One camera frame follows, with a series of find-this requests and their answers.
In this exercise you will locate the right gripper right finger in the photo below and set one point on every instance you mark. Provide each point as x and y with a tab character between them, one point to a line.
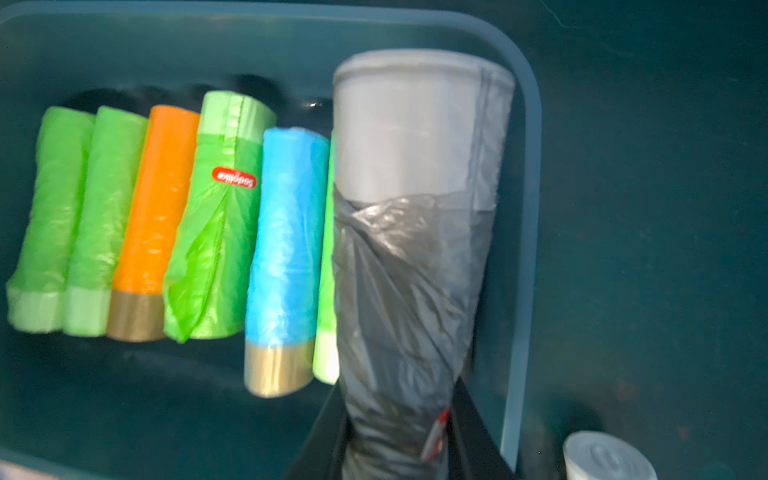
472	454

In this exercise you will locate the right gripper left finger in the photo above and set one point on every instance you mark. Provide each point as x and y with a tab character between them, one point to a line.
323	452

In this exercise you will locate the bright green bag roll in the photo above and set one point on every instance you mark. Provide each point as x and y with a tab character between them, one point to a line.
326	360

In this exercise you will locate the blue bag roll gold end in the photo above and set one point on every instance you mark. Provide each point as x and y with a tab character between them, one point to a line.
282	302

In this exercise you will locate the green bag roll red label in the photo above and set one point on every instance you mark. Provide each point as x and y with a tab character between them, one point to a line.
205	286

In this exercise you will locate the orange bag roll gold end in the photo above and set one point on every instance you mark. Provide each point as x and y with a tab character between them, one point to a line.
136	311

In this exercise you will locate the translucent grey roll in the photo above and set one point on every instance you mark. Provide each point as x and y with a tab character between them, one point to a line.
419	141

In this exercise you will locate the light green bag roll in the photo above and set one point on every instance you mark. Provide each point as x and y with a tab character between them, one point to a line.
112	169

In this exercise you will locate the small white roll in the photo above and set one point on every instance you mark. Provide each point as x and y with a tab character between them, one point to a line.
591	455

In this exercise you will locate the teal plastic storage box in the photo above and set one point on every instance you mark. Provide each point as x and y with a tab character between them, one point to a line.
98	408

